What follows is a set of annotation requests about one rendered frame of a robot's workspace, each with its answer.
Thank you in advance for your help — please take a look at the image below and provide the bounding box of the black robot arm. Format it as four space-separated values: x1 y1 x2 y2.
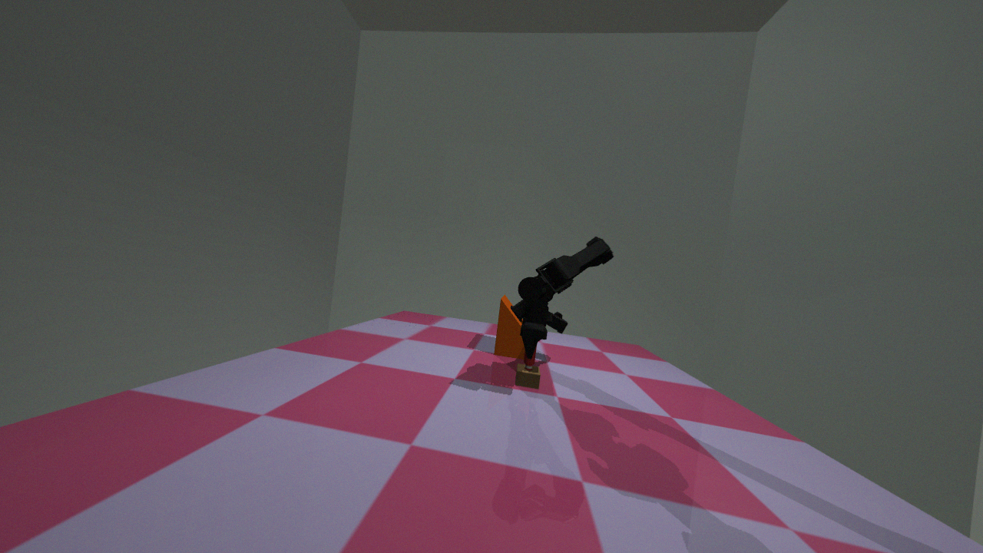
511 237 614 333

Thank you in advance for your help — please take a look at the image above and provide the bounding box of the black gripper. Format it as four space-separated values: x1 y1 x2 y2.
520 300 548 359

